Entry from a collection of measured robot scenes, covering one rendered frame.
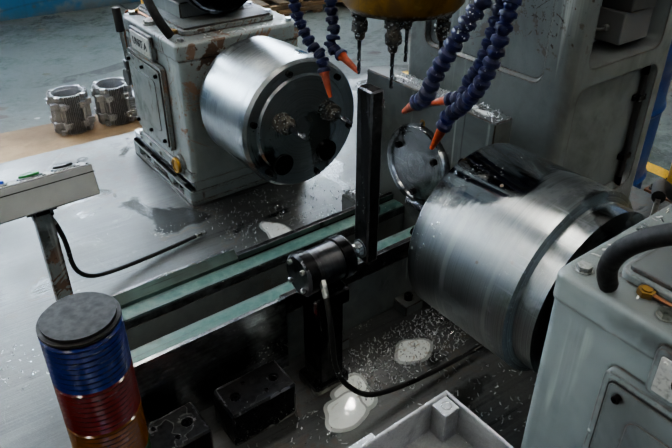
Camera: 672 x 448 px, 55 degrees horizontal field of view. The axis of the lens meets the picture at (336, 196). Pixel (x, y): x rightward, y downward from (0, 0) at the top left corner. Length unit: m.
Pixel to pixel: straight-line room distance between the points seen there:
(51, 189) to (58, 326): 0.55
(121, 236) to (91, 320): 0.87
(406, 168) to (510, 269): 0.45
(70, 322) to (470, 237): 0.46
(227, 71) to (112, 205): 0.44
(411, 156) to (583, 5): 0.36
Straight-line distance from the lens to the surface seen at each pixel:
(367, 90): 0.79
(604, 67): 1.11
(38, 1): 6.45
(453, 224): 0.79
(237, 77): 1.19
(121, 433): 0.57
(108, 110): 3.53
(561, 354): 0.71
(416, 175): 1.13
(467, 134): 1.02
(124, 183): 1.57
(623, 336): 0.65
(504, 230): 0.76
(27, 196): 1.04
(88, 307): 0.53
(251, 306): 0.96
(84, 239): 1.40
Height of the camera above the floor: 1.54
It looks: 31 degrees down
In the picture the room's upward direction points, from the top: straight up
